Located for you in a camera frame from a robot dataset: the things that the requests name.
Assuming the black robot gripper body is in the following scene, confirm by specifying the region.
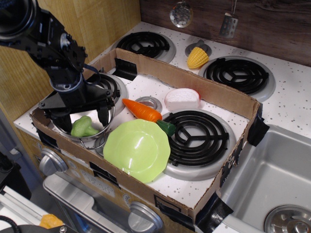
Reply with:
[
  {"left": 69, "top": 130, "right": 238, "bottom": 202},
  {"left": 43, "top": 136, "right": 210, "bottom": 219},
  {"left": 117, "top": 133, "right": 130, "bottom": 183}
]
[{"left": 38, "top": 81, "right": 115, "bottom": 115}]

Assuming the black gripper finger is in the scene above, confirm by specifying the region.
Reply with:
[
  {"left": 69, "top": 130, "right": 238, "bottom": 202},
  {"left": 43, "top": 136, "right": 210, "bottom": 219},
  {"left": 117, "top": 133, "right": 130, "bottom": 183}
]
[
  {"left": 97, "top": 106, "right": 109, "bottom": 126},
  {"left": 51, "top": 115, "right": 72, "bottom": 133}
]

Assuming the small steel pot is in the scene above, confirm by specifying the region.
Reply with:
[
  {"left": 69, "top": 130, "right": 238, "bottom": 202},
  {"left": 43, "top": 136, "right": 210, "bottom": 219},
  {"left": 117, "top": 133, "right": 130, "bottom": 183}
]
[{"left": 52, "top": 110, "right": 114, "bottom": 150}]

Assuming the green toy broccoli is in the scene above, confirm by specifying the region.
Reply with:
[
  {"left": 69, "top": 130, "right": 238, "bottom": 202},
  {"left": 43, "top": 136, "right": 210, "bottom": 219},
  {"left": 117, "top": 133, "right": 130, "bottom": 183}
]
[{"left": 70, "top": 116, "right": 99, "bottom": 138}]

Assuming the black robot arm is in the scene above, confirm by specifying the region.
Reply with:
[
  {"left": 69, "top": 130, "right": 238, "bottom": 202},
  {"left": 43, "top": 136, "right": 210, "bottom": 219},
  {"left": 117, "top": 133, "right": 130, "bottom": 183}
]
[{"left": 0, "top": 0, "right": 114, "bottom": 132}]

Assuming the front left black burner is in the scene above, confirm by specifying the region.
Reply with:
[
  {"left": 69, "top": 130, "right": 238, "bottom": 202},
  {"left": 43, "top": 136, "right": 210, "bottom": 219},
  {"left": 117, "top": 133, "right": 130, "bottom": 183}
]
[{"left": 86, "top": 73, "right": 128, "bottom": 116}]

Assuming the black burner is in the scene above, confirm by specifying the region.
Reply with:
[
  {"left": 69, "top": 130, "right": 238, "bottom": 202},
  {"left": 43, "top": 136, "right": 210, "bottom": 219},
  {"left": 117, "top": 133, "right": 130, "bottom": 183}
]
[
  {"left": 163, "top": 109, "right": 236, "bottom": 181},
  {"left": 86, "top": 73, "right": 128, "bottom": 116},
  {"left": 198, "top": 56, "right": 276, "bottom": 102},
  {"left": 112, "top": 32, "right": 176, "bottom": 63}
]

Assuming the brown cardboard fence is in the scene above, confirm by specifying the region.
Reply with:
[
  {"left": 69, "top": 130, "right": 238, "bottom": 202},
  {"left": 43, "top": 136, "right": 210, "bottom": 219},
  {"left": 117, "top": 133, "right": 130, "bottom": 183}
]
[{"left": 31, "top": 49, "right": 269, "bottom": 233}]

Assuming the orange toy carrot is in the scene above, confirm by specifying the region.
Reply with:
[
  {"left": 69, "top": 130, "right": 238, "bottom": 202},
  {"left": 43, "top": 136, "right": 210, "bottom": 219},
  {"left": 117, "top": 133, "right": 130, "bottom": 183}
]
[{"left": 122, "top": 99, "right": 176, "bottom": 137}]

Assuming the left silver stove knob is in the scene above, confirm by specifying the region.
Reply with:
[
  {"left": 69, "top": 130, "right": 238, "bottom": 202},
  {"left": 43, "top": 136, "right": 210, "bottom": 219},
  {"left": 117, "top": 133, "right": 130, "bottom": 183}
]
[{"left": 39, "top": 148, "right": 68, "bottom": 176}]

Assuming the silver stove knob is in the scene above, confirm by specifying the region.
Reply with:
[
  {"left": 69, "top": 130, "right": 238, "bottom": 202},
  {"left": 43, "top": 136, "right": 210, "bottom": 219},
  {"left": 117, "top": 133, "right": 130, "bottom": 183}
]
[
  {"left": 128, "top": 201, "right": 164, "bottom": 233},
  {"left": 39, "top": 148, "right": 68, "bottom": 176}
]

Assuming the light green plastic plate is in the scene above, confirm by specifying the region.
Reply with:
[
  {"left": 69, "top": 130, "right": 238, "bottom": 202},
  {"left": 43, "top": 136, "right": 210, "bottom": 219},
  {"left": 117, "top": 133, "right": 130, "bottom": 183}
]
[{"left": 103, "top": 119, "right": 171, "bottom": 183}]

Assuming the white toy cheese wedge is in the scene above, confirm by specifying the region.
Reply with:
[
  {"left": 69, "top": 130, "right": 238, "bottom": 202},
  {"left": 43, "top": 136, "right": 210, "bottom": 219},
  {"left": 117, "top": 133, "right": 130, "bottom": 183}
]
[{"left": 164, "top": 88, "right": 200, "bottom": 111}]

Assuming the back left black burner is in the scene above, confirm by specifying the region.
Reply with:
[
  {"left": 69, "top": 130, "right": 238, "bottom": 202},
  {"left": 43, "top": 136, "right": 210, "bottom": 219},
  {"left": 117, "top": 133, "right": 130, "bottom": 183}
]
[{"left": 112, "top": 32, "right": 176, "bottom": 63}]

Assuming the orange object at bottom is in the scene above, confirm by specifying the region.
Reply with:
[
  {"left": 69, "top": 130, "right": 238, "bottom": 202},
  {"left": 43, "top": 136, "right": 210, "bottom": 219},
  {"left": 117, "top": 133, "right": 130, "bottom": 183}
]
[{"left": 39, "top": 214, "right": 64, "bottom": 229}]

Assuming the front right black burner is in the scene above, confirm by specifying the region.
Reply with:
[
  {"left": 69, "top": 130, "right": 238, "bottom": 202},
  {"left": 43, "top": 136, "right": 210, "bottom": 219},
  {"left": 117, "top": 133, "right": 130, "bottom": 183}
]
[{"left": 163, "top": 109, "right": 236, "bottom": 181}]

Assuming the yellow toy corn cob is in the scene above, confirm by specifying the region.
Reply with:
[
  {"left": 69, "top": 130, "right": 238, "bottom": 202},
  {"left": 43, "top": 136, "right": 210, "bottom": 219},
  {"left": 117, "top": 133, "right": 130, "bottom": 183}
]
[{"left": 187, "top": 47, "right": 209, "bottom": 69}]

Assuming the right silver stove knob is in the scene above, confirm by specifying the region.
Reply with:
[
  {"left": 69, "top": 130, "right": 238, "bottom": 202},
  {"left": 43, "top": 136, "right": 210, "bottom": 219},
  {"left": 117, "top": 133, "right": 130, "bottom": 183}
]
[{"left": 128, "top": 201, "right": 164, "bottom": 233}]

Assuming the grey stovetop knob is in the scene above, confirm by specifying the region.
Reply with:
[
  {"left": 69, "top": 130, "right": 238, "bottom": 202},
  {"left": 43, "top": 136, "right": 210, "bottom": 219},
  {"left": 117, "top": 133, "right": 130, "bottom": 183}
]
[{"left": 185, "top": 40, "right": 212, "bottom": 57}]

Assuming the hanging steel strainer ladle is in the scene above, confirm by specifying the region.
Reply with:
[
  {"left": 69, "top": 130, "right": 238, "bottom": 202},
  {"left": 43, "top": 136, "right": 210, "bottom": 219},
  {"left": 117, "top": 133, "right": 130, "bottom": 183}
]
[{"left": 170, "top": 0, "right": 193, "bottom": 28}]

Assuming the back right black burner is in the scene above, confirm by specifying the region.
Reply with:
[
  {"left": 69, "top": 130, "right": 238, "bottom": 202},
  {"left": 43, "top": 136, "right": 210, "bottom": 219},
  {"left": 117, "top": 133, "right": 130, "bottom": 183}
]
[{"left": 198, "top": 56, "right": 276, "bottom": 102}]

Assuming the hanging steel spatula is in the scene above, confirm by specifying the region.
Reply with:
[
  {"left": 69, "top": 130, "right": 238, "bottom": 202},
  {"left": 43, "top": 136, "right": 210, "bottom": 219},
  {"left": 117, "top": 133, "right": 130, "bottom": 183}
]
[{"left": 219, "top": 0, "right": 239, "bottom": 39}]

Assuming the grey metal sink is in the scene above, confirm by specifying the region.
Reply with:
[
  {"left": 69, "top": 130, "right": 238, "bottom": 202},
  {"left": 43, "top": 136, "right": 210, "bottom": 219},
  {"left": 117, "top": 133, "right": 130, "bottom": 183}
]
[{"left": 220, "top": 125, "right": 311, "bottom": 233}]

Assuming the steel sink drain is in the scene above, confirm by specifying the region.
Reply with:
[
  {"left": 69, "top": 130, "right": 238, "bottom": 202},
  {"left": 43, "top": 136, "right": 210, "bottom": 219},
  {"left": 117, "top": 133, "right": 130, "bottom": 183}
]
[{"left": 263, "top": 205, "right": 311, "bottom": 233}]

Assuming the silver stovetop ring inside fence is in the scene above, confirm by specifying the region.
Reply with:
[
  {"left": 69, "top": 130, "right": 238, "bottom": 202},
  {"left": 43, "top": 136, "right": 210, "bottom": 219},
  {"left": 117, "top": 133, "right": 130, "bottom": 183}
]
[{"left": 135, "top": 96, "right": 163, "bottom": 114}]

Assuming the silver oven door handle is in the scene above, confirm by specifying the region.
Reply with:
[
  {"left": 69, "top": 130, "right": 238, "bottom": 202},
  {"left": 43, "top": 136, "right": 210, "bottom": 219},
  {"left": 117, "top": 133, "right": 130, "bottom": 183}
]
[{"left": 43, "top": 175, "right": 131, "bottom": 233}]

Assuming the black cable at bottom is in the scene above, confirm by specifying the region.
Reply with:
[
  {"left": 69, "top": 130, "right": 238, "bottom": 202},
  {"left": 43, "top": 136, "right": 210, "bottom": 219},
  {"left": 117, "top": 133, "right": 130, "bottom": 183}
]
[{"left": 0, "top": 215, "right": 20, "bottom": 233}]

